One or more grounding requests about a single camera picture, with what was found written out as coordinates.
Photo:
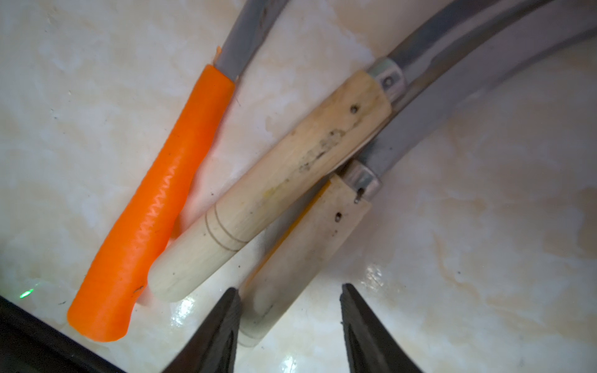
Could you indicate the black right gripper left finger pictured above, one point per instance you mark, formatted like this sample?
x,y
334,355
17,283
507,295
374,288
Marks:
x,y
213,346

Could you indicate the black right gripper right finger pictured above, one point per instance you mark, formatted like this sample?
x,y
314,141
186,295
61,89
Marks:
x,y
369,345

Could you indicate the orange handle sickle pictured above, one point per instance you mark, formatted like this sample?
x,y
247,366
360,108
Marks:
x,y
102,308

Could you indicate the wooden handle sickle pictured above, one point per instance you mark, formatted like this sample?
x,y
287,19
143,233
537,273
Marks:
x,y
345,198
326,137

